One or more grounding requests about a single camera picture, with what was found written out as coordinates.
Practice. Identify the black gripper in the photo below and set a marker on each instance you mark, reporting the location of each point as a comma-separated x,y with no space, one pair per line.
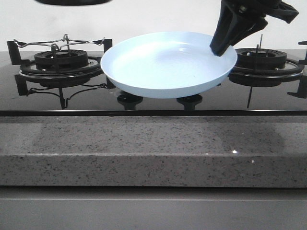
233,26

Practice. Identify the light blue plate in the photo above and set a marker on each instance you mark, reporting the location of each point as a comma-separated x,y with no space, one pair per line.
167,65

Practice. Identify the black frying pan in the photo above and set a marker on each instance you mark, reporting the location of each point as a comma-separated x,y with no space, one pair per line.
73,2

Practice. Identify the right black gas burner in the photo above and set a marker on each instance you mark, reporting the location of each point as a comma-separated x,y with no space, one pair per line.
263,58

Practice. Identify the black gas burner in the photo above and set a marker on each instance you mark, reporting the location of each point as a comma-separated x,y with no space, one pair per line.
66,59
263,58

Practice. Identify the right silver stove knob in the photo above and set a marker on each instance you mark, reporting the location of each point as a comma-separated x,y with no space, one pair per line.
192,97

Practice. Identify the silver stove knob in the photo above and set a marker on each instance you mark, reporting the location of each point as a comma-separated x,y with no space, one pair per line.
119,92
192,97

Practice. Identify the left silver stove knob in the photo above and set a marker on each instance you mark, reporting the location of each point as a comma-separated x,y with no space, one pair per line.
119,92

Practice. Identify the left black pan support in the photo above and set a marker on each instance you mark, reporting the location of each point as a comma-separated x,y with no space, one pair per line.
58,78

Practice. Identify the left black gas burner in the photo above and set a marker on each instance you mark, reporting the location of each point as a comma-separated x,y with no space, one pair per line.
66,59

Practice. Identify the black glass cooktop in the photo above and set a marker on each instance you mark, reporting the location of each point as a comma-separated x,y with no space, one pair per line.
93,98

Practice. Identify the wire pan trivet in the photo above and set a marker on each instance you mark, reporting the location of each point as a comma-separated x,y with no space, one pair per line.
59,44

